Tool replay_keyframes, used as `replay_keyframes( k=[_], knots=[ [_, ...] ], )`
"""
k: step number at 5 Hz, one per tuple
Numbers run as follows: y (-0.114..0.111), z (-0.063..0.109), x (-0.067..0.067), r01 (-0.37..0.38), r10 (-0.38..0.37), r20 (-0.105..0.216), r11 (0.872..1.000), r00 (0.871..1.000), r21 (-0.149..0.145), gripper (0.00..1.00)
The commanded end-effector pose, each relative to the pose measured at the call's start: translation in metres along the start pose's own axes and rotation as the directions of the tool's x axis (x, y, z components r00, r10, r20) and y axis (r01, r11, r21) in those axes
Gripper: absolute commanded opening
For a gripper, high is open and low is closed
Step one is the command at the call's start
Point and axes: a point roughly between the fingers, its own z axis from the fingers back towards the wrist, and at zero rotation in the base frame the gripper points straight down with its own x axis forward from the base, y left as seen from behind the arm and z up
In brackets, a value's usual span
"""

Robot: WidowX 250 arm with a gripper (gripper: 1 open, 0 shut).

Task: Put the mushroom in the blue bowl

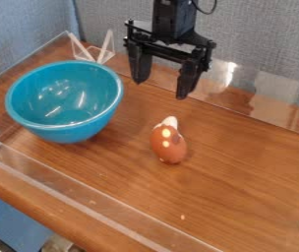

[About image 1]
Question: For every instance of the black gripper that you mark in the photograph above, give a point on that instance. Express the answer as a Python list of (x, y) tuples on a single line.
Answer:
[(169, 37)]

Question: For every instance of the brown toy mushroom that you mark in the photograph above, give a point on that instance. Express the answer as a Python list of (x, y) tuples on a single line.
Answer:
[(167, 142)]

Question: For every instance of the blue bowl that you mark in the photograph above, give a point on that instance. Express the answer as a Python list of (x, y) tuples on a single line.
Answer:
[(64, 100)]

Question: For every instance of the clear acrylic left barrier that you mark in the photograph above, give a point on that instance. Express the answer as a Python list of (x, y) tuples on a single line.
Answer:
[(20, 45)]

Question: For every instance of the clear acrylic barrier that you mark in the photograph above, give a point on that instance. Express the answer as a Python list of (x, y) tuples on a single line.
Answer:
[(238, 88), (102, 207), (20, 45)]

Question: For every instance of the clear acrylic back barrier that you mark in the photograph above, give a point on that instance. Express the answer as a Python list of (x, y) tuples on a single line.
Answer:
[(238, 88)]

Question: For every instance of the clear acrylic front barrier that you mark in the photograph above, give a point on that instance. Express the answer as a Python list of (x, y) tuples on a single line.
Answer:
[(102, 207)]

